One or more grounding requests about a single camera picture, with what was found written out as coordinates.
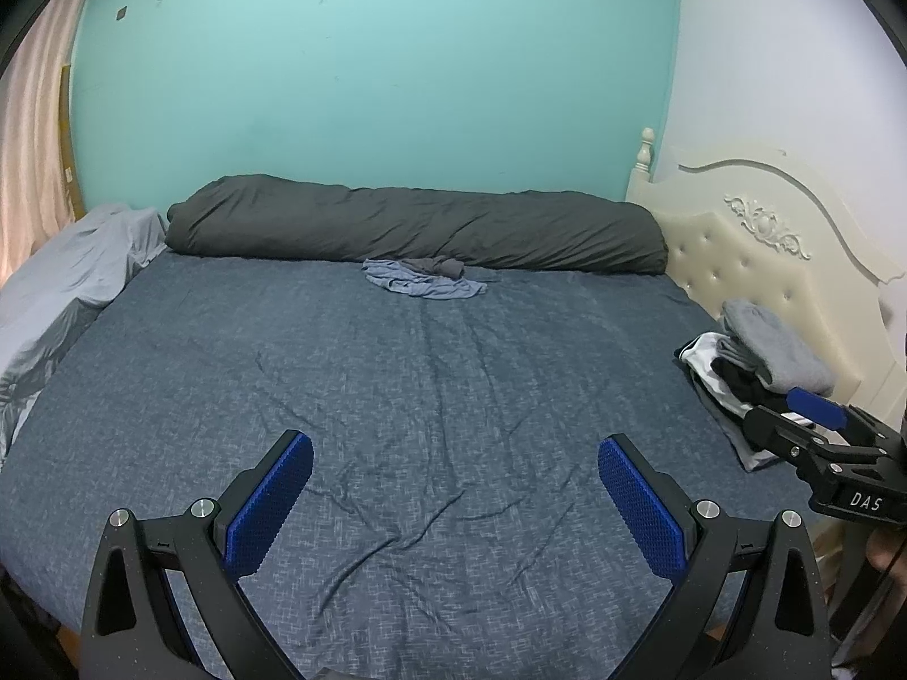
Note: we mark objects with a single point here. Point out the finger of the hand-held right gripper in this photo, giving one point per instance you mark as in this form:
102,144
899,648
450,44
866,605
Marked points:
815,404
772,432

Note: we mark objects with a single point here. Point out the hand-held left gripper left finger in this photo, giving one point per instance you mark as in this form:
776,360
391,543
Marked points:
273,503

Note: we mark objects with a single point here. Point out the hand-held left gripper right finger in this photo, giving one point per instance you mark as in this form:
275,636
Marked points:
641,510

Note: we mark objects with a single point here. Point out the light blue plaid boxer shorts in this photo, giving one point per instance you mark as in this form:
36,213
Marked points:
425,288

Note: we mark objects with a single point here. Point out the light grey folded garment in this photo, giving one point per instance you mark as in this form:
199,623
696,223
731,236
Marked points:
751,450

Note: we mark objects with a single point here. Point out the cream tufted headboard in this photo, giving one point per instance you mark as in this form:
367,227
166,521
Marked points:
744,269

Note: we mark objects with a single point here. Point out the bed with blue sheet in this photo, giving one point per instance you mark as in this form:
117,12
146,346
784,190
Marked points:
425,382

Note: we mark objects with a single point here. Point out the light grey bed sheet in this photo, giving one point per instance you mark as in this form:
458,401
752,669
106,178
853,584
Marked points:
64,276

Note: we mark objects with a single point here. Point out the dark grey rolled duvet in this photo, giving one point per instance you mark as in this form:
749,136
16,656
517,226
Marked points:
425,223

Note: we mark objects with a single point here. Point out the pink curtain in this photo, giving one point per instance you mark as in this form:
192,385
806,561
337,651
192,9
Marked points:
28,156

